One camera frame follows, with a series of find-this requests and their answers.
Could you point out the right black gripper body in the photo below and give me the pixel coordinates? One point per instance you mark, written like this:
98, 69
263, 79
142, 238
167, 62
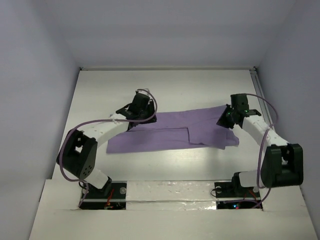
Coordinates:
224, 119

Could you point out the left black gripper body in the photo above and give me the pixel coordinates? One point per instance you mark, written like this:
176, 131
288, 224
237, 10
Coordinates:
146, 116

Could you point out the purple t shirt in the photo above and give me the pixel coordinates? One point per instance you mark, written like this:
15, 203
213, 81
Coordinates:
178, 130

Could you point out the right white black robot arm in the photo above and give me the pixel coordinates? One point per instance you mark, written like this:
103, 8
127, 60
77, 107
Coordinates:
280, 163

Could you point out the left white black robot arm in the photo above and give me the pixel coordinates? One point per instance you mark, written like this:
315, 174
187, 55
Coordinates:
77, 156

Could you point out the aluminium rail right side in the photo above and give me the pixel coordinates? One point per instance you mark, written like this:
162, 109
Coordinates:
265, 105

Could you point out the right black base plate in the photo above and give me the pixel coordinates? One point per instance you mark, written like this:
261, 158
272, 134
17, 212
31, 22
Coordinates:
229, 197

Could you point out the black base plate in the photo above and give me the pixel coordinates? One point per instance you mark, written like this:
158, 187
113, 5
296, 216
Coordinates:
114, 199
229, 197

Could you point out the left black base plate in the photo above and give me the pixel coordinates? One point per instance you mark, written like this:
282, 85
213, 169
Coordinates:
114, 199

